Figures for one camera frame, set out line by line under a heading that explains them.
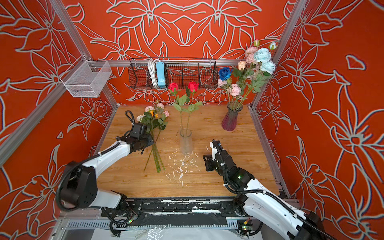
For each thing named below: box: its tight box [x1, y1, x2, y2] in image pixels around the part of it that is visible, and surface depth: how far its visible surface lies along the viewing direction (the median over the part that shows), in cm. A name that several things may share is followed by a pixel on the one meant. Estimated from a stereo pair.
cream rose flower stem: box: [233, 60, 247, 91], surface depth 83 cm
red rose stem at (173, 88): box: [168, 83, 187, 136], surface depth 77 cm
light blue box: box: [156, 62, 166, 86], surface depth 92 cm
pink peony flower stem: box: [230, 83, 242, 110], surface depth 85 cm
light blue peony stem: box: [240, 42, 278, 110], surface depth 71 cm
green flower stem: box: [240, 39, 261, 103], surface depth 79 cm
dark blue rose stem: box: [219, 67, 233, 110], surface depth 71 cm
